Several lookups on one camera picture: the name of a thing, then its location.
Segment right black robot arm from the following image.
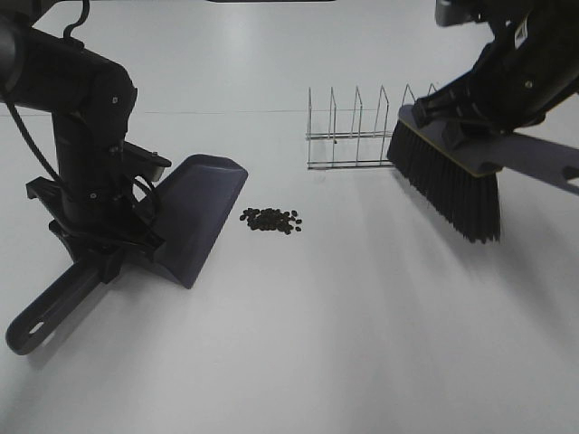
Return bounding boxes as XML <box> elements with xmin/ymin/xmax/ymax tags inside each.
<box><xmin>412</xmin><ymin>1</ymin><xmax>578</xmax><ymax>137</ymax></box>

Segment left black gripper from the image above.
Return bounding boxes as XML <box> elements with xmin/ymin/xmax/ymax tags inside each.
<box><xmin>26</xmin><ymin>177</ymin><xmax>166</xmax><ymax>284</ymax></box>

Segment purple hand brush black bristles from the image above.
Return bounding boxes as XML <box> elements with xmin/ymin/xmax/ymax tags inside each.
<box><xmin>387</xmin><ymin>105</ymin><xmax>578</xmax><ymax>244</ymax></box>

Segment pile of coffee beans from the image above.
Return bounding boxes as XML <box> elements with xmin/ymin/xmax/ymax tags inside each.
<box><xmin>239</xmin><ymin>208</ymin><xmax>302</xmax><ymax>235</ymax></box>

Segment chrome wire dish rack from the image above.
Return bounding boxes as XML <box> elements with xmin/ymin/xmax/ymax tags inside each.
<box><xmin>304</xmin><ymin>83</ymin><xmax>417</xmax><ymax>171</ymax></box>

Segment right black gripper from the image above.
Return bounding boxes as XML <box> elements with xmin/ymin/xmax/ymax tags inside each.
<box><xmin>413</xmin><ymin>76</ymin><xmax>502</xmax><ymax>148</ymax></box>

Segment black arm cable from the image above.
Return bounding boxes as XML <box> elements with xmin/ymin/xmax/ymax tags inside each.
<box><xmin>0</xmin><ymin>0</ymin><xmax>91</xmax><ymax>182</ymax></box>

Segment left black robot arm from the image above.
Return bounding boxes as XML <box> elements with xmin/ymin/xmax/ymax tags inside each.
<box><xmin>1</xmin><ymin>8</ymin><xmax>171</xmax><ymax>283</ymax></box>

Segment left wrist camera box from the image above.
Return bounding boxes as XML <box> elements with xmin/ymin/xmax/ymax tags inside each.
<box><xmin>122</xmin><ymin>141</ymin><xmax>172</xmax><ymax>183</ymax></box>

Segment purple plastic dustpan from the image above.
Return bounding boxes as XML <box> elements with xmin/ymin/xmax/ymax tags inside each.
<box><xmin>5</xmin><ymin>154</ymin><xmax>248</xmax><ymax>355</ymax></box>

